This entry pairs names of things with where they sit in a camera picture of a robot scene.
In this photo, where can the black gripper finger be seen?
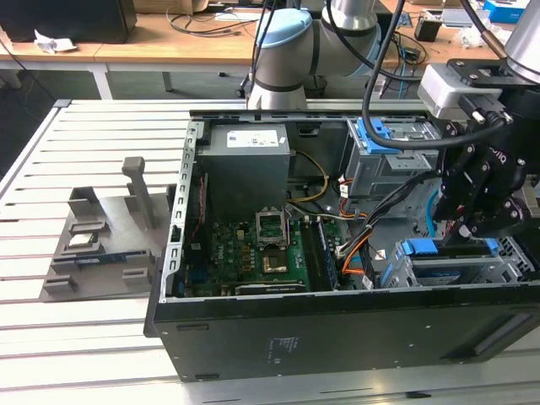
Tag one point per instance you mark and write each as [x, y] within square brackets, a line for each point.
[502, 219]
[462, 185]

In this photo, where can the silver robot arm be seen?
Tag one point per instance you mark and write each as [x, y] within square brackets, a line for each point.
[287, 55]

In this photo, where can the grey metal disk bay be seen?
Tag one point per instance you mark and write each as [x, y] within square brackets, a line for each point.
[476, 270]
[371, 177]

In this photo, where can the clear plastic bags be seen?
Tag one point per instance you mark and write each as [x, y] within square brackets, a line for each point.
[468, 39]

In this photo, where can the blue cardboard box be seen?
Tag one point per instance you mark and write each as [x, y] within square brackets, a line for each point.
[502, 8]

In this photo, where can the grey flat box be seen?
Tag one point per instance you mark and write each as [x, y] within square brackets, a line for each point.
[453, 17]

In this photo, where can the black square container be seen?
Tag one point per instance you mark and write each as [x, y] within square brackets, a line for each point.
[428, 30]

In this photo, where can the dark RAM stick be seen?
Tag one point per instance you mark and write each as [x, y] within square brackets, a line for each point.
[329, 261]

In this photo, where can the CPU socket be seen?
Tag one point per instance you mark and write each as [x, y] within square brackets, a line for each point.
[274, 263]

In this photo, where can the grey power supply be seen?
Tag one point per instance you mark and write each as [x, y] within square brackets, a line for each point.
[244, 177]

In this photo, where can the black graphics card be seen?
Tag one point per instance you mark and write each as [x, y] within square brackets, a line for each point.
[270, 289]

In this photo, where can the black PC case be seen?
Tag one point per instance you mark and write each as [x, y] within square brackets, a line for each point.
[295, 337]

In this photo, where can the green motherboard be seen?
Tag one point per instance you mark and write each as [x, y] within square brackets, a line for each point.
[228, 253]

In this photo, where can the grey parts rack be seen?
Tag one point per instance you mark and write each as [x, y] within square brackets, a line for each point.
[118, 228]

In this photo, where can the blue RAM stick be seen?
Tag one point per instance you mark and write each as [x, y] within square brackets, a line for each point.
[109, 257]

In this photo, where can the silver CPU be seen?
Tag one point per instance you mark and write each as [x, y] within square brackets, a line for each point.
[82, 240]

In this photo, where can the black monitor box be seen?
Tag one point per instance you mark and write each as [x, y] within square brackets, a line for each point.
[63, 19]

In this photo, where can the crumpled white paper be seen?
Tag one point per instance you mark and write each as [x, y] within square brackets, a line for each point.
[52, 42]

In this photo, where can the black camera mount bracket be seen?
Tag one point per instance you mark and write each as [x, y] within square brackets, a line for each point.
[472, 69]

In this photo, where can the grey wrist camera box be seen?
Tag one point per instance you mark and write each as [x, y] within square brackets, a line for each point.
[443, 90]

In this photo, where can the wooden desk white frame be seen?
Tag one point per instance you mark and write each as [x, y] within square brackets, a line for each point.
[439, 46]
[139, 46]

